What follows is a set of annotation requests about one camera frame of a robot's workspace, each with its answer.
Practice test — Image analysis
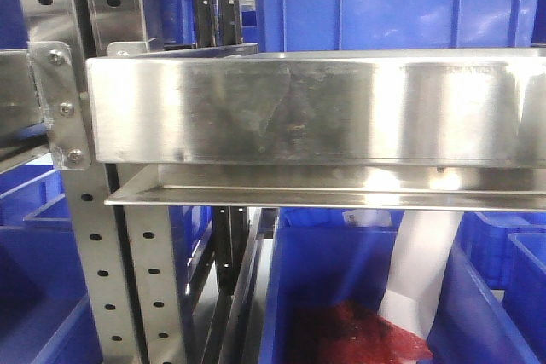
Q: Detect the large blue bin upper shelf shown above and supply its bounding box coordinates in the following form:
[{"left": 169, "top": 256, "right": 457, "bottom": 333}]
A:
[{"left": 256, "top": 0, "right": 538, "bottom": 52}]

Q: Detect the perforated steel shelf upright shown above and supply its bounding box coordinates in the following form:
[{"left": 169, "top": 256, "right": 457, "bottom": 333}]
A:
[{"left": 88, "top": 0, "right": 195, "bottom": 363}]

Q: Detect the blue bin with red bags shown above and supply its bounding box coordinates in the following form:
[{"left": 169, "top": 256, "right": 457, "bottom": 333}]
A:
[{"left": 258, "top": 222, "right": 539, "bottom": 363}]

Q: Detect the red mesh bag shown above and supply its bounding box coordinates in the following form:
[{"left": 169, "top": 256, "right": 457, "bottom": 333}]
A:
[{"left": 283, "top": 300, "right": 433, "bottom": 363}]

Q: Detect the blue bin lower right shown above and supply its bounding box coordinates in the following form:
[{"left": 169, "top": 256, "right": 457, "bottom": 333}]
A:
[{"left": 458, "top": 211, "right": 545, "bottom": 362}]

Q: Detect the blue bin lower left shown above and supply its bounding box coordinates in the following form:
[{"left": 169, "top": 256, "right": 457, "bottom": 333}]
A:
[{"left": 1, "top": 165, "right": 102, "bottom": 363}]

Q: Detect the steel shelf front rail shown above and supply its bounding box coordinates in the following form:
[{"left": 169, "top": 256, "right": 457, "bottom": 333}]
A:
[{"left": 87, "top": 48, "right": 545, "bottom": 168}]

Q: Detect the steel corner bracket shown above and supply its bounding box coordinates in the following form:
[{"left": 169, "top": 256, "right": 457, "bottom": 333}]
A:
[{"left": 28, "top": 41, "right": 91, "bottom": 170}]

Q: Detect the neighbouring steel shelf rail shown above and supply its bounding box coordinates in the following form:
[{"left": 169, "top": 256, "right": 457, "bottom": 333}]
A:
[{"left": 0, "top": 49, "right": 52, "bottom": 173}]

